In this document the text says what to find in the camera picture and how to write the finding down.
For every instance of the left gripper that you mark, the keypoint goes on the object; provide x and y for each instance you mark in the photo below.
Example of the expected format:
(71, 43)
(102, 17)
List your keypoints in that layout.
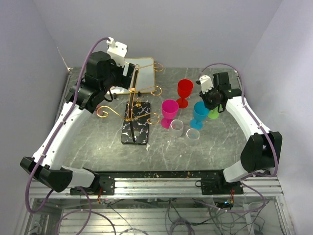
(125, 80)

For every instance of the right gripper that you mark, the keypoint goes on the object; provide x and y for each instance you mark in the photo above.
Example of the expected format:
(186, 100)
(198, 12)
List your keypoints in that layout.
(211, 106)

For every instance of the blue plastic wine glass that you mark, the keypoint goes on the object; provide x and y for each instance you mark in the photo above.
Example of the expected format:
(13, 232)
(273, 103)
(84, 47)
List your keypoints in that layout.
(200, 113)

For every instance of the red plastic wine glass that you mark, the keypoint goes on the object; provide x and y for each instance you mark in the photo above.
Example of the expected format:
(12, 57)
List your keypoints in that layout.
(185, 88)

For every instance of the gold wine glass rack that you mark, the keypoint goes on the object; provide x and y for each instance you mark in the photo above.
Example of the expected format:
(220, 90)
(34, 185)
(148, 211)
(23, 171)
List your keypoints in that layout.
(138, 116)

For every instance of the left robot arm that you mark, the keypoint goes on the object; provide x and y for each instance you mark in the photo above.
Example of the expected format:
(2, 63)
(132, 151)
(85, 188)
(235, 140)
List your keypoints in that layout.
(100, 72)

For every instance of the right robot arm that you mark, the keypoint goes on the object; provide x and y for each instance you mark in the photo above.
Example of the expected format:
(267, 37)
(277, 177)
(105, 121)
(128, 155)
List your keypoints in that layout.
(263, 146)

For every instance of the green plastic wine glass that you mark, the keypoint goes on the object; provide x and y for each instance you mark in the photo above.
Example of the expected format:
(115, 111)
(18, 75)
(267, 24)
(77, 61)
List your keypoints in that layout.
(213, 114)

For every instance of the pink plastic wine glass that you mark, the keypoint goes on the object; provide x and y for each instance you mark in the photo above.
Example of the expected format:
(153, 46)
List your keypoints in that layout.
(169, 110)

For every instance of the gold framed mirror tray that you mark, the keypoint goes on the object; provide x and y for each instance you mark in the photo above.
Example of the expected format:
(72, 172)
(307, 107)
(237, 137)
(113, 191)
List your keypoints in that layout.
(146, 75)

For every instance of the clear glass cup right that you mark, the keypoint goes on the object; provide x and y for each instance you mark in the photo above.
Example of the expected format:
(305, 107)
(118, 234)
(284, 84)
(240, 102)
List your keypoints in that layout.
(192, 137)

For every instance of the clear glass cup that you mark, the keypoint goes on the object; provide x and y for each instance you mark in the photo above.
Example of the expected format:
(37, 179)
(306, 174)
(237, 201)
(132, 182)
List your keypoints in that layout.
(176, 128)
(192, 137)

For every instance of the clear glass cup left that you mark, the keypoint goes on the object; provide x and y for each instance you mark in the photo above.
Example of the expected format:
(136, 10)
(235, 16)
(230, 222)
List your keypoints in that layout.
(176, 128)

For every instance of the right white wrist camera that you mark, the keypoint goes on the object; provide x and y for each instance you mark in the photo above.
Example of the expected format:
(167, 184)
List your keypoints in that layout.
(206, 83)

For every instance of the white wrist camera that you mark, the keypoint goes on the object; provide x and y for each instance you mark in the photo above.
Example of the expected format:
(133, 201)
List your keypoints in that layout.
(117, 50)
(206, 83)

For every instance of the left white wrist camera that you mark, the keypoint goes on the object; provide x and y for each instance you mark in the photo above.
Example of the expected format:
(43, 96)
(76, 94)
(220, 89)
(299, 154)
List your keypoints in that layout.
(117, 50)

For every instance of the aluminium mounting rail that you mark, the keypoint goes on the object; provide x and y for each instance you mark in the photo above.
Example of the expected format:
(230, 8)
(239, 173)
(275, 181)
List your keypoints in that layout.
(180, 184)

